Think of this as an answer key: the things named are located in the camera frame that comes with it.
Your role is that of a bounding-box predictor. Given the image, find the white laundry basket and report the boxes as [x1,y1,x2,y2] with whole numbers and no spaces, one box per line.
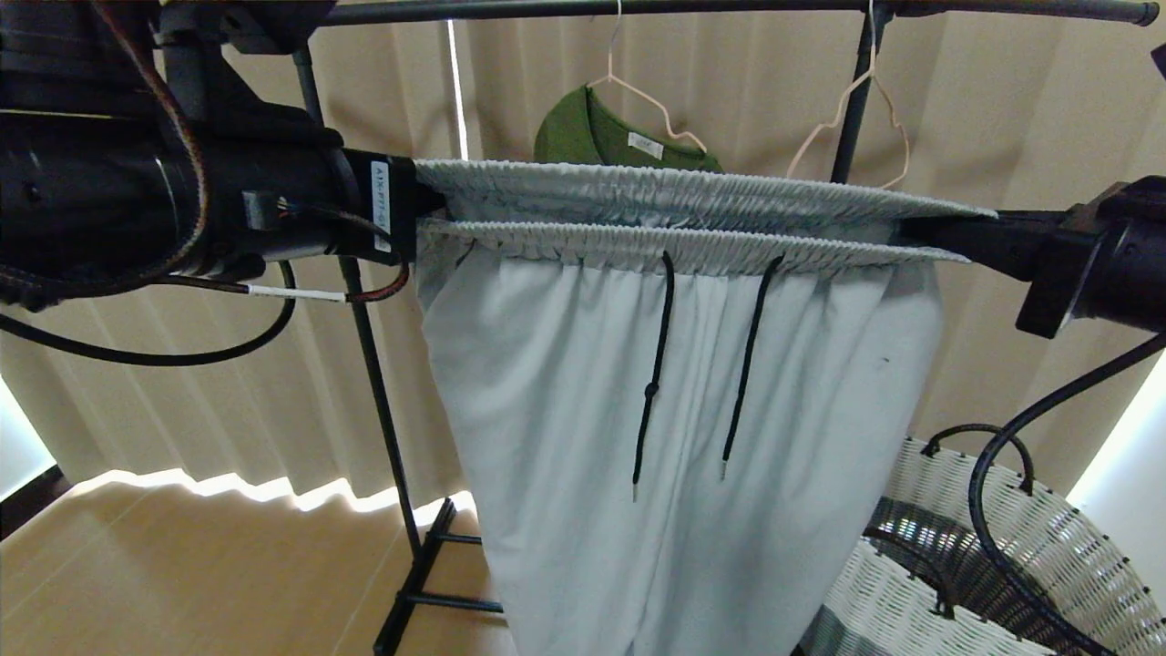
[797,424,1166,656]

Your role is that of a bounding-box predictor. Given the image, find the pink clothes hanger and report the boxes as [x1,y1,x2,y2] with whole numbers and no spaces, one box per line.
[786,0,912,190]
[588,0,709,156]

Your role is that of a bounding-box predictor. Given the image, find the black cable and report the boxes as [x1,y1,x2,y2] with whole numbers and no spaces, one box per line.
[968,333,1166,656]
[0,260,299,367]

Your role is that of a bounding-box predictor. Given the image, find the beige curtain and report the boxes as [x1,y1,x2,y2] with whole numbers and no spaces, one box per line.
[0,0,1166,511]

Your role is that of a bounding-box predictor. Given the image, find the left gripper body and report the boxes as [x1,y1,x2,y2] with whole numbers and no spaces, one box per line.
[155,128,422,274]

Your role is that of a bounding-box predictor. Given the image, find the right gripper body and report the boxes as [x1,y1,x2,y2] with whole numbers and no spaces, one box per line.
[1016,178,1166,340]

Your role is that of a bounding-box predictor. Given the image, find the black clothes rack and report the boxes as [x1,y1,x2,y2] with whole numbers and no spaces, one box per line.
[291,0,1160,656]

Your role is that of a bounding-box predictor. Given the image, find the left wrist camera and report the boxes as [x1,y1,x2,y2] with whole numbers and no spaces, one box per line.
[150,0,340,124]

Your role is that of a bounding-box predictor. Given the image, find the pale grey shorts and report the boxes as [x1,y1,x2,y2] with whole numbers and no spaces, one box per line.
[414,159,998,656]

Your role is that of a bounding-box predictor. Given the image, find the green printed t-shirt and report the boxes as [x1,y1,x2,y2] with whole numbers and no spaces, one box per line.
[534,85,725,174]

